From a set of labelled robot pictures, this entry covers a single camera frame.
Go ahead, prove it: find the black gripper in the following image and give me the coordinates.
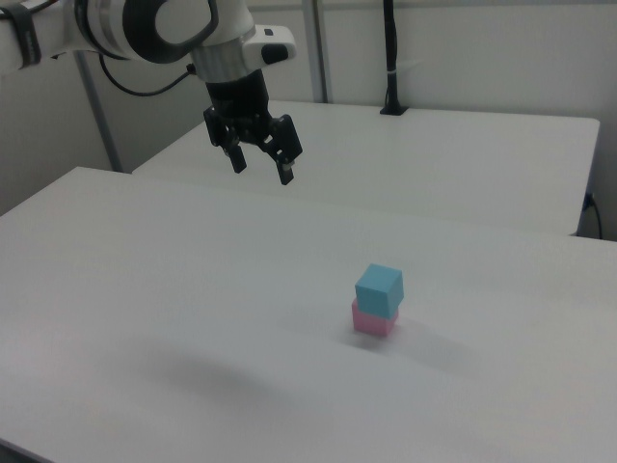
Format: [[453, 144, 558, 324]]
[[201, 69, 305, 186]]

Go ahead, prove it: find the blue cube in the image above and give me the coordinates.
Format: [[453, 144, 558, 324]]
[[354, 262, 405, 319]]

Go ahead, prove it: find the pink cube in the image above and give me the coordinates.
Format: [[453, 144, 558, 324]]
[[350, 297, 400, 338]]

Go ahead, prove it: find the grey metal frame post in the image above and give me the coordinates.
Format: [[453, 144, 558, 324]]
[[302, 0, 335, 103], [74, 50, 122, 173]]

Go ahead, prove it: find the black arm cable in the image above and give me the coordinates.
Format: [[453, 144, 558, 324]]
[[98, 50, 199, 96]]

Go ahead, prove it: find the black velcro strap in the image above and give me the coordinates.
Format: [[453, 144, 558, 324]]
[[8, 7, 43, 69]]

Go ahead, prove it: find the black wall power cable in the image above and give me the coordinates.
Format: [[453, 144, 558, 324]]
[[584, 192, 604, 238]]

